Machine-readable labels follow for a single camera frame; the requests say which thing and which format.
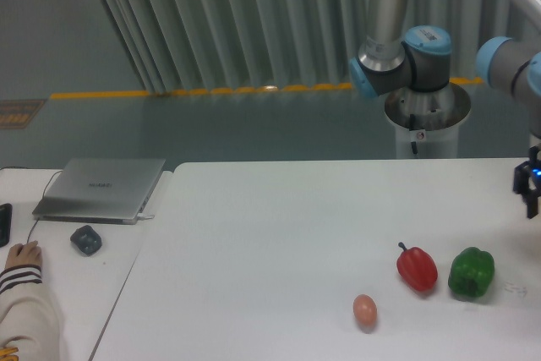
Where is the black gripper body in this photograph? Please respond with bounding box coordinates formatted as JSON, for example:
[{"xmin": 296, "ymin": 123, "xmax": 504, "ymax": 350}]
[{"xmin": 512, "ymin": 145, "xmax": 540, "ymax": 204}]

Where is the green bell pepper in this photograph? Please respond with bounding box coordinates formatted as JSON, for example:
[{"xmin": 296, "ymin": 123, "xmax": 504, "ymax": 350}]
[{"xmin": 448, "ymin": 247, "xmax": 495, "ymax": 298}]

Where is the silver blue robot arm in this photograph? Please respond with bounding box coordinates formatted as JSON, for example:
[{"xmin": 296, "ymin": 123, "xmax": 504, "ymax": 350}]
[{"xmin": 349, "ymin": 0, "xmax": 540, "ymax": 218}]

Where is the cream striped sleeve forearm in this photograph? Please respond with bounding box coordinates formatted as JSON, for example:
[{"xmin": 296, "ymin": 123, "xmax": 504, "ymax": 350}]
[{"xmin": 1, "ymin": 265, "xmax": 60, "ymax": 360}]

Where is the red bell pepper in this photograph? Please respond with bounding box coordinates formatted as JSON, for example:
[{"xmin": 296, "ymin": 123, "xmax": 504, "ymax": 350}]
[{"xmin": 396, "ymin": 242, "xmax": 438, "ymax": 293}]

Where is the person's hand on mouse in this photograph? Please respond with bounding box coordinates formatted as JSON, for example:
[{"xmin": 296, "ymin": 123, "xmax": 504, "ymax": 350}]
[{"xmin": 5, "ymin": 241, "xmax": 43, "ymax": 270}]

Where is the brown egg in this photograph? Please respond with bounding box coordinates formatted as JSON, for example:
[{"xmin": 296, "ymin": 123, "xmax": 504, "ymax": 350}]
[{"xmin": 352, "ymin": 294, "xmax": 378, "ymax": 328}]

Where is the silver Huawei laptop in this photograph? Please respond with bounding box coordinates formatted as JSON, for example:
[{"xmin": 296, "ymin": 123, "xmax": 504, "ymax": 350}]
[{"xmin": 32, "ymin": 158, "xmax": 166, "ymax": 224}]

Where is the black small gadget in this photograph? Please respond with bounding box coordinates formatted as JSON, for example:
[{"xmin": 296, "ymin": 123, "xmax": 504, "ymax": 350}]
[{"xmin": 70, "ymin": 225, "xmax": 102, "ymax": 256}]

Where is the white side table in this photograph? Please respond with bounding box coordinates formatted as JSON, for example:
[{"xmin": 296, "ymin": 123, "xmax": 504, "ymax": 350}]
[{"xmin": 1, "ymin": 169, "xmax": 172, "ymax": 360}]

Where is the black phone at edge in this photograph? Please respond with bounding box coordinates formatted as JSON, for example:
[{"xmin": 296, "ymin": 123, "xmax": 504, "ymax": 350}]
[{"xmin": 0, "ymin": 203, "xmax": 13, "ymax": 248}]

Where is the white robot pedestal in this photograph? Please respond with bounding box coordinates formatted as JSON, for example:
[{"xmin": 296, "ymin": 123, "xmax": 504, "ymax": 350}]
[{"xmin": 385, "ymin": 83, "xmax": 472, "ymax": 159}]

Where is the black pedestal cable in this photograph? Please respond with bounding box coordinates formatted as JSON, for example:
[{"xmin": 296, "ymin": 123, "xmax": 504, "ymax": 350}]
[{"xmin": 407, "ymin": 113, "xmax": 419, "ymax": 157}]

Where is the grey laptop cable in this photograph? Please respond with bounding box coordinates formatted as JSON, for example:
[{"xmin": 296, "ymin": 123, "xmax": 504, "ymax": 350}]
[{"xmin": 25, "ymin": 168, "xmax": 64, "ymax": 244}]

